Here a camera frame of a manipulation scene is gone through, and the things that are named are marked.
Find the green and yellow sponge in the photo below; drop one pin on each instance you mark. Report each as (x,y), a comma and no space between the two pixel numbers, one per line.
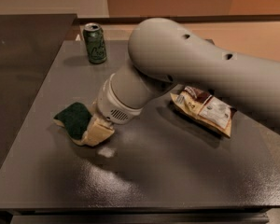
(75,119)

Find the green soda can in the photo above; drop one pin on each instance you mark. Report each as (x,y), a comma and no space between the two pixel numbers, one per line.
(95,44)

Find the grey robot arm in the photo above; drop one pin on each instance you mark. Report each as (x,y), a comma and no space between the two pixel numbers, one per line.
(162,54)

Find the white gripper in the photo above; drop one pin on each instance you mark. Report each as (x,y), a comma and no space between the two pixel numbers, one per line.
(110,106)

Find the brown chip bag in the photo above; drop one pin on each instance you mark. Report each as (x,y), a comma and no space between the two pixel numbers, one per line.
(205,108)

